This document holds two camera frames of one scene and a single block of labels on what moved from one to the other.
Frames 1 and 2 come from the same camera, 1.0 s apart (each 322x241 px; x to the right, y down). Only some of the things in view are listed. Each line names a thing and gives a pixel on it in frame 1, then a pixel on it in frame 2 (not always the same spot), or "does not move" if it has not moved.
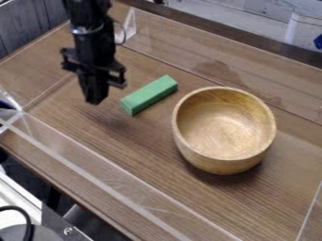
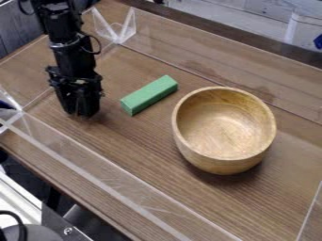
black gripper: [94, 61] to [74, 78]
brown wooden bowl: [225, 127] does not move
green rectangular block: [146, 96] does not move
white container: [305, 27] does not move
